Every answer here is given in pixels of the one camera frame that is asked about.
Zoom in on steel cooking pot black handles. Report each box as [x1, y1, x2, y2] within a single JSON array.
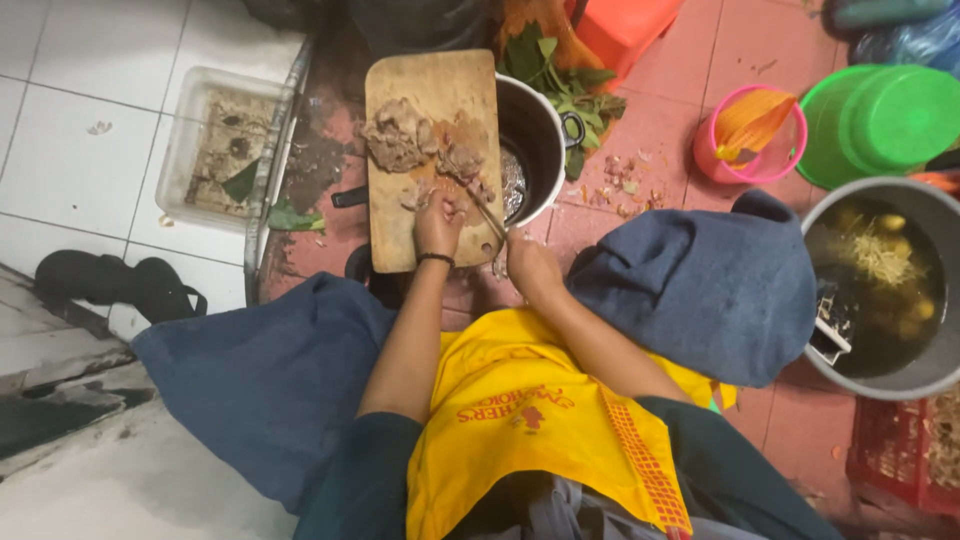
[[331, 73, 586, 230]]

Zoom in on kitchen knife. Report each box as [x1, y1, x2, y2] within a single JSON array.
[[466, 183, 511, 245]]

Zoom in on wooden cutting board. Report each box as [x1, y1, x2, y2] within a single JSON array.
[[364, 49, 506, 274]]

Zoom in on onion peel scraps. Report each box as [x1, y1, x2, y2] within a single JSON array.
[[577, 150, 669, 220]]

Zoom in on clear plastic container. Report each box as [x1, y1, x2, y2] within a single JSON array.
[[154, 66, 295, 234]]

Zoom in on green leaf scrap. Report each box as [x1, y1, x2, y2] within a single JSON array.
[[267, 199, 327, 234]]

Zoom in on person's right hand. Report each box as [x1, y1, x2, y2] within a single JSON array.
[[504, 226, 565, 300]]

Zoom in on yellow apron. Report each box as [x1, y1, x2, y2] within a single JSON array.
[[405, 307, 740, 540]]

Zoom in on black sandals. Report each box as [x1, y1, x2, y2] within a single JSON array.
[[33, 249, 209, 325]]

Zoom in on bunch of green leaves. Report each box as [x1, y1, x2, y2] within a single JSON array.
[[496, 22, 628, 181]]

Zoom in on person's left hand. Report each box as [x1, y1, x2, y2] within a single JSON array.
[[412, 187, 468, 260]]

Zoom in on large grey pot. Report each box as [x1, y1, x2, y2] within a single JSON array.
[[799, 177, 960, 402]]

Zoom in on green plastic basin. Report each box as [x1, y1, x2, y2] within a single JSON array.
[[795, 63, 960, 190]]

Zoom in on orange plastic stool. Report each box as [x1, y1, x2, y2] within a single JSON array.
[[564, 0, 685, 91]]

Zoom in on red plastic crate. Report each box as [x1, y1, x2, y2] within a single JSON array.
[[846, 386, 960, 519]]

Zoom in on pink plastic bucket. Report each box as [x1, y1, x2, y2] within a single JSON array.
[[692, 84, 809, 186]]

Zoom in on grater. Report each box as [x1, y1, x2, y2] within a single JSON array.
[[811, 279, 858, 367]]

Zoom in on pile of cut meat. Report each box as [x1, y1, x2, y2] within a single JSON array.
[[357, 97, 498, 211]]

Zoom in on blue plastic bags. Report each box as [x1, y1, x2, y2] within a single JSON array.
[[822, 0, 960, 76]]

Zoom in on orange mesh bag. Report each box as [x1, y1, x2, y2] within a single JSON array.
[[712, 88, 799, 165]]

